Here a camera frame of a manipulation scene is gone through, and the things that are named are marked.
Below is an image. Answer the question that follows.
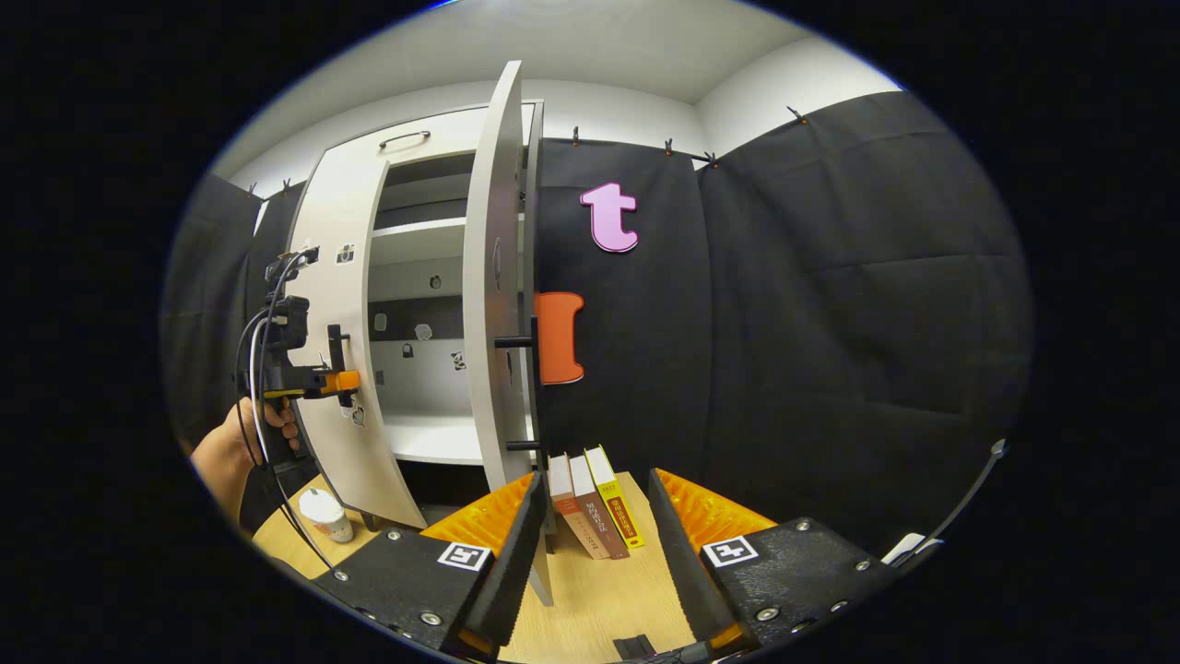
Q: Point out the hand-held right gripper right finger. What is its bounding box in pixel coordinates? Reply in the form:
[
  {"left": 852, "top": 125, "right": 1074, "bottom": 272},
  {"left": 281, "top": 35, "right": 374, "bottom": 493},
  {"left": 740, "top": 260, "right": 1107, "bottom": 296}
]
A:
[{"left": 648, "top": 468, "right": 900, "bottom": 654}]

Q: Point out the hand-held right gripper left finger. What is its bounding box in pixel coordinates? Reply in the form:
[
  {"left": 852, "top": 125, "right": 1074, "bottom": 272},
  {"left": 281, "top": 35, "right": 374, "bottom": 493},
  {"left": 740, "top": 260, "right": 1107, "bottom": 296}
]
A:
[{"left": 318, "top": 470, "right": 549, "bottom": 658}]

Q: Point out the beige cabinet door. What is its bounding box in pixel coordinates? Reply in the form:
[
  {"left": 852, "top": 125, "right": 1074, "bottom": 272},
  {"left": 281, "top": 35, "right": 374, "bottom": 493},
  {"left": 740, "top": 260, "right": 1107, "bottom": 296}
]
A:
[
  {"left": 461, "top": 60, "right": 559, "bottom": 610},
  {"left": 288, "top": 148, "right": 430, "bottom": 531}
]

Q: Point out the black door handle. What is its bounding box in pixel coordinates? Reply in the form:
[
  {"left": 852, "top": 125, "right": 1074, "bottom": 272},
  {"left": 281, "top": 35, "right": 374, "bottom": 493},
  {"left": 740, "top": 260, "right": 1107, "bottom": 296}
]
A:
[
  {"left": 494, "top": 314, "right": 545, "bottom": 455},
  {"left": 327, "top": 323, "right": 356, "bottom": 409}
]

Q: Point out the beige double-door shoe cabinet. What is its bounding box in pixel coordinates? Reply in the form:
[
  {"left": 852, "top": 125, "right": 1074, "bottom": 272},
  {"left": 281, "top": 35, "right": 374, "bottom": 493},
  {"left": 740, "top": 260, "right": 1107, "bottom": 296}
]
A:
[{"left": 286, "top": 100, "right": 547, "bottom": 531}]

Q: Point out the white cabinet shelf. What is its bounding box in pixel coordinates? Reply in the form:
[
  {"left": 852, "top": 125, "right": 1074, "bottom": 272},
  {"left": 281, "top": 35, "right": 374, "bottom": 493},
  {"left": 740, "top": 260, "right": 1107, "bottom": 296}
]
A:
[{"left": 369, "top": 215, "right": 526, "bottom": 268}]

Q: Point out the white and orange book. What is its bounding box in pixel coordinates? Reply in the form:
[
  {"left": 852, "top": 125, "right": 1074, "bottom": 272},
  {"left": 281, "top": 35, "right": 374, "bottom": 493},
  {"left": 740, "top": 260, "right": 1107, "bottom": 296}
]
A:
[{"left": 548, "top": 454, "right": 609, "bottom": 560}]

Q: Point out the yellow book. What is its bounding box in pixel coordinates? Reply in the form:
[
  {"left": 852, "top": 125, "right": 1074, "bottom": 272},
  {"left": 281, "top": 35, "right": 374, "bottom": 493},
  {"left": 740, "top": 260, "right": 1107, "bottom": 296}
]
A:
[{"left": 585, "top": 445, "right": 645, "bottom": 551}]

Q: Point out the brown book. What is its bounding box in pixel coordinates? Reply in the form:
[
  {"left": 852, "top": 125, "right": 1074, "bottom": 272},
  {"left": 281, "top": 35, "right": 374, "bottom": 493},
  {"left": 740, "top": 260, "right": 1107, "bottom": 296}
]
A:
[{"left": 569, "top": 455, "right": 631, "bottom": 560}]

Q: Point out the white lidded paper cup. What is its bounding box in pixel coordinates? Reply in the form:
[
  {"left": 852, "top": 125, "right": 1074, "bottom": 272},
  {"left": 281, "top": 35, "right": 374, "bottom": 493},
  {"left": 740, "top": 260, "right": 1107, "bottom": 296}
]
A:
[{"left": 298, "top": 488, "right": 355, "bottom": 544}]

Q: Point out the black backdrop cloth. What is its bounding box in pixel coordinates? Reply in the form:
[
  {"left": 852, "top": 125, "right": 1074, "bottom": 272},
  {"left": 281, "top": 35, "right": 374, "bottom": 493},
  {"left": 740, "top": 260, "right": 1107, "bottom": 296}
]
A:
[{"left": 161, "top": 90, "right": 1033, "bottom": 573}]

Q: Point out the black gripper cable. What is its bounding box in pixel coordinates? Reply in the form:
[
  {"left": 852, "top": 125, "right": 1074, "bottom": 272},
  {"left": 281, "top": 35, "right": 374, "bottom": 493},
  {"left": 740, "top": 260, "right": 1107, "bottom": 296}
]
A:
[{"left": 235, "top": 247, "right": 335, "bottom": 570}]

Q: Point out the black strap with white tag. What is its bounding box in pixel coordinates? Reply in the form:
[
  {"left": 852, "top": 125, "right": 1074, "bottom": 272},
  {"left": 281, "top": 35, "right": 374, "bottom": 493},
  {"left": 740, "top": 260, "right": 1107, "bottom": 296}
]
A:
[{"left": 880, "top": 439, "right": 1008, "bottom": 568}]

